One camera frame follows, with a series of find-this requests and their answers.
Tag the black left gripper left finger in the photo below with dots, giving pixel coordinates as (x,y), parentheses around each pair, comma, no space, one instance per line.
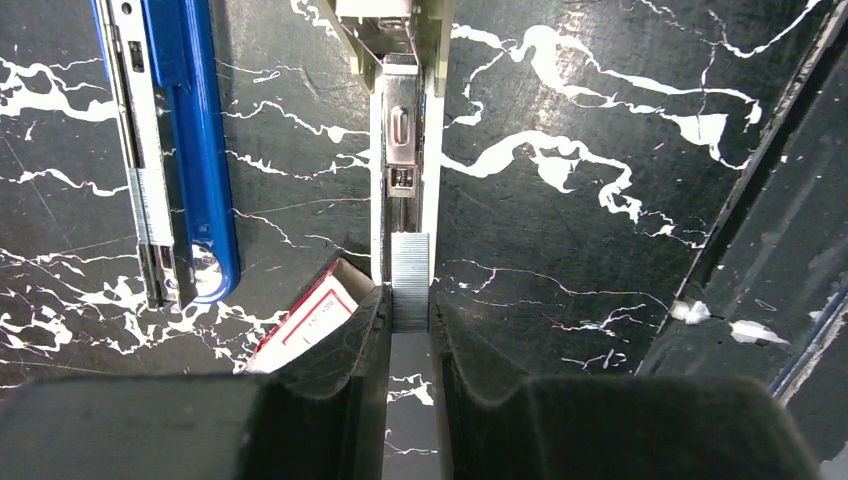
(322,416)

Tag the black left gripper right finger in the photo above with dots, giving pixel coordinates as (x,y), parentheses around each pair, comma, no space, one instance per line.
(497,420)

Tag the red white staple box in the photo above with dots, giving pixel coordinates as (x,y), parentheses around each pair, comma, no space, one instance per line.
(326,305)

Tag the silver staple strip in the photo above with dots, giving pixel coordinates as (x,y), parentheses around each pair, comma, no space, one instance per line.
(151,209)
(410,281)

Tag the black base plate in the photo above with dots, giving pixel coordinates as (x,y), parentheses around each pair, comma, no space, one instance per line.
(775,278)

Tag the blue stapler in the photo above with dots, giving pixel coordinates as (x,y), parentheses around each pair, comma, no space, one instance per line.
(160,62)

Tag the beige small stapler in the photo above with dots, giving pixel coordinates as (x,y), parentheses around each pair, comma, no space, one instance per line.
(399,54)

